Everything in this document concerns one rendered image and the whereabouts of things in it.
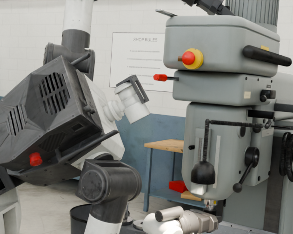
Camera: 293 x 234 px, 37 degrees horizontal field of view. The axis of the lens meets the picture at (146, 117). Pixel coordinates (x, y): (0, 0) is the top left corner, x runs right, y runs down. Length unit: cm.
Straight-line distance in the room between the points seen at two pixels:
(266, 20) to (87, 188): 92
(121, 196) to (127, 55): 566
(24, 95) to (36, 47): 677
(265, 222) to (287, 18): 419
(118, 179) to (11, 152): 29
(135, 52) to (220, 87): 534
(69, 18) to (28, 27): 672
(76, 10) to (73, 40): 10
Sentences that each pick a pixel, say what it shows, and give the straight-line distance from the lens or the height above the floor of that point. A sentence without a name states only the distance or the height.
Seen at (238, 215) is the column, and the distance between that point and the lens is 195.
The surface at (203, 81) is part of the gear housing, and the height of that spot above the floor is 170.
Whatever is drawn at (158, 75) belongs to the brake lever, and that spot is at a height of 170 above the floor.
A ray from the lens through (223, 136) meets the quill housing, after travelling 142.
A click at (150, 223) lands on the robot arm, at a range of 141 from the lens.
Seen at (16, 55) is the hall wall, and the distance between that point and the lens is 832.
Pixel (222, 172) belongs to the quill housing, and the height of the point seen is 141.
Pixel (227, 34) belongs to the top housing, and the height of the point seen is 183.
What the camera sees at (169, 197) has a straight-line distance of 568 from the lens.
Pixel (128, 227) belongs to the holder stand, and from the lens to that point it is 170.
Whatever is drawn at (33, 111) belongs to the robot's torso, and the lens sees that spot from 118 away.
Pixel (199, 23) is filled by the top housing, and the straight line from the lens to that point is 132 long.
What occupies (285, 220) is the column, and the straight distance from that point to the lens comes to 191.
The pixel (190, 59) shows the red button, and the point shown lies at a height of 176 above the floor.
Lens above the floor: 169
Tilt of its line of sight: 5 degrees down
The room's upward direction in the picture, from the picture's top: 4 degrees clockwise
